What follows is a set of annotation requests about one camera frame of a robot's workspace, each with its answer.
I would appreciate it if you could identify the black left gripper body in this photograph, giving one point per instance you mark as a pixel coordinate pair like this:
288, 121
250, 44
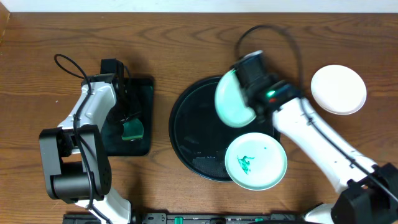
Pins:
125, 112

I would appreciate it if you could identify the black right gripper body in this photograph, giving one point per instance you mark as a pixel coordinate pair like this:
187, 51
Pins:
252, 98

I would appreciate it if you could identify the yellow green-stained sponge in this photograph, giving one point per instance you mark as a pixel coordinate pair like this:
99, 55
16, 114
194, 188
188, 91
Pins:
133, 130

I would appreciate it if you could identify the mint plate with green stain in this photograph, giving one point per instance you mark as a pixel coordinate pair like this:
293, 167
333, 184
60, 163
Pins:
255, 161

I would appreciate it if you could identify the white plate with green stain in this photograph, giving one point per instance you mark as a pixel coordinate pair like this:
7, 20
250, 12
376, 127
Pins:
338, 89

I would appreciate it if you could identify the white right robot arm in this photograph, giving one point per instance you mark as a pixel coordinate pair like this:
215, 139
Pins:
367, 192

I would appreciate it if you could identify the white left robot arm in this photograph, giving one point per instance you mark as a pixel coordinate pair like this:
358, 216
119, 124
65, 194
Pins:
74, 160

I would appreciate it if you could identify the black rectangular tray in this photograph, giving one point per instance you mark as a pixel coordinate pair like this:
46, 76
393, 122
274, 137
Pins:
111, 133

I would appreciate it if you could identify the black round tray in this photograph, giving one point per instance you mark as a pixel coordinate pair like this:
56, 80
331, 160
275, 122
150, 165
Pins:
199, 138

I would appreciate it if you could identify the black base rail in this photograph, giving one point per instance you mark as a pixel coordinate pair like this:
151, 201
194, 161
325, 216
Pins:
164, 218

